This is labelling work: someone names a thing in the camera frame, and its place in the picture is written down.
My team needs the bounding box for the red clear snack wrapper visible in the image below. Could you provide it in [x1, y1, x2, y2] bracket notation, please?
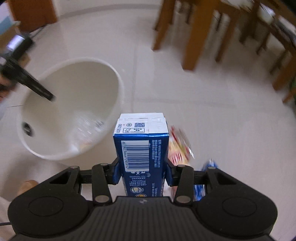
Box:
[168, 126, 194, 166]

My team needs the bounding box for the blue snack bag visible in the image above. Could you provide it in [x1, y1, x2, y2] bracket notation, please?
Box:
[194, 158, 218, 201]

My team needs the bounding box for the blue milk carton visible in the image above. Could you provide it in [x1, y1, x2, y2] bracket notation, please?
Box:
[113, 113, 170, 197]

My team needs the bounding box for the clear plastic wrap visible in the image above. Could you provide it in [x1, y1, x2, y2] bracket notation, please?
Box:
[71, 111, 104, 151]

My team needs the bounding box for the white plastic trash bin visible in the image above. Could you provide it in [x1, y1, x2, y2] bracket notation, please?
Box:
[16, 57, 124, 161]

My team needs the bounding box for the person left hand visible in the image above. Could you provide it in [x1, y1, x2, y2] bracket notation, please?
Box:
[0, 75, 15, 102]

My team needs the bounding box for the wooden door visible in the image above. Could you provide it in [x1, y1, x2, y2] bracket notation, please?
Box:
[6, 0, 58, 32]

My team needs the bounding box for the brown slipper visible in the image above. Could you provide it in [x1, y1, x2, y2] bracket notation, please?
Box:
[17, 180, 39, 196]

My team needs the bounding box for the wooden chair left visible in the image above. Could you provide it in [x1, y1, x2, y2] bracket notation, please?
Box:
[152, 0, 185, 51]

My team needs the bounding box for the wooden chair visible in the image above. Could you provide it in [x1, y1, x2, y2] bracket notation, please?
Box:
[215, 0, 296, 103]
[152, 0, 185, 51]

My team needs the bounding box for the wooden table leg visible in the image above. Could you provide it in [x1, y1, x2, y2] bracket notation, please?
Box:
[182, 0, 218, 71]

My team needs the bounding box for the wooden chair right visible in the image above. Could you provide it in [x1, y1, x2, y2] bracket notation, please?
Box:
[215, 0, 296, 103]

